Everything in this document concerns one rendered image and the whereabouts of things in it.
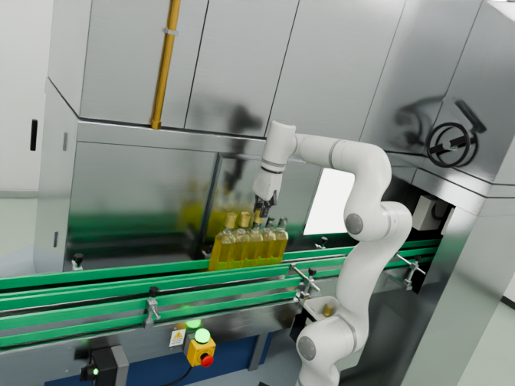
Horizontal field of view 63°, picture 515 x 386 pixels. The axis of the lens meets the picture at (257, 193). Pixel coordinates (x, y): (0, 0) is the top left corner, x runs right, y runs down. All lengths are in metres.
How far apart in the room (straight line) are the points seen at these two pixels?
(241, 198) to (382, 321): 1.24
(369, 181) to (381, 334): 1.52
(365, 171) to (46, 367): 0.97
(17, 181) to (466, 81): 3.80
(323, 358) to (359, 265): 0.27
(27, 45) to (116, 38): 2.98
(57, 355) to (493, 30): 2.06
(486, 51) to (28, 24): 3.42
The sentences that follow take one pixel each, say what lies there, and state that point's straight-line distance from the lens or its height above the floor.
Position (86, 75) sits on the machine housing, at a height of 1.69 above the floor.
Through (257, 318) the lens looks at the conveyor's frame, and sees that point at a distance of 1.54.
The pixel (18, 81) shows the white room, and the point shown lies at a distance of 4.28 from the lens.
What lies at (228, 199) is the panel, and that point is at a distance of 1.55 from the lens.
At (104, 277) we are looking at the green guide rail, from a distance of 1.40.
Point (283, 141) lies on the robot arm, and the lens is 1.37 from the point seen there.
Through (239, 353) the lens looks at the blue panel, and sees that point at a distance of 1.64.
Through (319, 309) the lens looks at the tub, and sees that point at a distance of 1.77.
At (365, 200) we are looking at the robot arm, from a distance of 1.08.
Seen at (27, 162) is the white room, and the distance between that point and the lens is 4.48.
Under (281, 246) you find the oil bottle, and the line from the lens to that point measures 1.59.
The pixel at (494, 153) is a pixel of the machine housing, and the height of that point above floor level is 1.69.
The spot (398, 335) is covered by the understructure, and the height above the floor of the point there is 0.65.
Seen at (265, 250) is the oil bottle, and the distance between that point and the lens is 1.55.
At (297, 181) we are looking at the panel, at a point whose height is 1.41.
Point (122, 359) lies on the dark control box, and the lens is 1.29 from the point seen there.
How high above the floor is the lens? 1.88
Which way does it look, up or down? 19 degrees down
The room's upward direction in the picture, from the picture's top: 15 degrees clockwise
